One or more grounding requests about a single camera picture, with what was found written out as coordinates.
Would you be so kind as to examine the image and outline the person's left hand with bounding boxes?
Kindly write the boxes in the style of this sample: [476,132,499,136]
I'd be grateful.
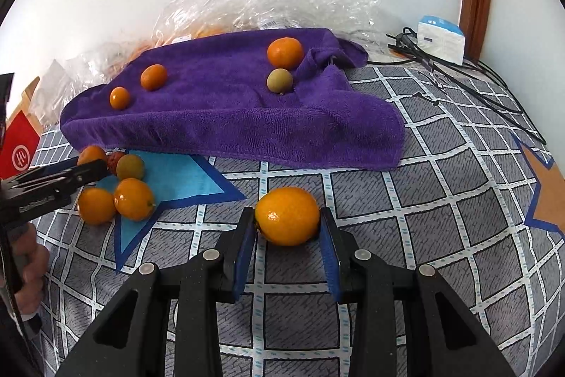
[11,222,50,316]

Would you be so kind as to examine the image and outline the purple towel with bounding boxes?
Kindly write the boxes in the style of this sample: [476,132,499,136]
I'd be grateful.
[59,28,406,171]

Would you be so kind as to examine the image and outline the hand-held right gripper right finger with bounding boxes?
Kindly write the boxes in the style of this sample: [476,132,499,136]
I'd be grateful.
[319,207,517,377]

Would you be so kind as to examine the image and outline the orange mandarin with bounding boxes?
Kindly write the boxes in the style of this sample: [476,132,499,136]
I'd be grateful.
[78,146,108,168]
[267,37,305,69]
[140,64,168,92]
[113,178,156,222]
[255,187,321,247]
[78,187,117,226]
[109,87,131,110]

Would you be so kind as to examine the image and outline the clear plastic bag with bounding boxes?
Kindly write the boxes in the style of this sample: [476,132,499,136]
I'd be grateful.
[66,41,146,90]

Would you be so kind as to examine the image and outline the small green round fruit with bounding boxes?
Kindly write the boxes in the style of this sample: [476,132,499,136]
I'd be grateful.
[116,154,145,181]
[267,68,294,96]

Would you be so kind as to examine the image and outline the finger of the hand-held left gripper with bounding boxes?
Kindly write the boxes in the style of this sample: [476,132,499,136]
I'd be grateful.
[9,158,109,201]

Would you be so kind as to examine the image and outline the black cables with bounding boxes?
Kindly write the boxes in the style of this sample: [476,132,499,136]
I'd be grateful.
[386,28,548,146]

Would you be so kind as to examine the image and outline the grey checked star cloth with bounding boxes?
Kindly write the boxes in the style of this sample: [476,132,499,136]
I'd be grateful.
[26,59,565,377]

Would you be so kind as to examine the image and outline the clear bag of oranges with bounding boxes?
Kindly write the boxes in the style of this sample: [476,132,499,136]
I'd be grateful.
[128,17,248,64]

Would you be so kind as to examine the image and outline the white and blue box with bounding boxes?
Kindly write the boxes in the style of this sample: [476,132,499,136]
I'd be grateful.
[416,16,465,66]

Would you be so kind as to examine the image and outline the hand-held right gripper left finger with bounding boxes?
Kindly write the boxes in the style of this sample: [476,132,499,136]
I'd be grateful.
[55,207,257,377]

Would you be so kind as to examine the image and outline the red paper bag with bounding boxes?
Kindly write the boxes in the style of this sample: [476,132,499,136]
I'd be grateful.
[0,112,41,180]

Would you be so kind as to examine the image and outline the crumpled clear plastic bags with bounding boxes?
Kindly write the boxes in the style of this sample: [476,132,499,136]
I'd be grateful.
[31,59,71,126]

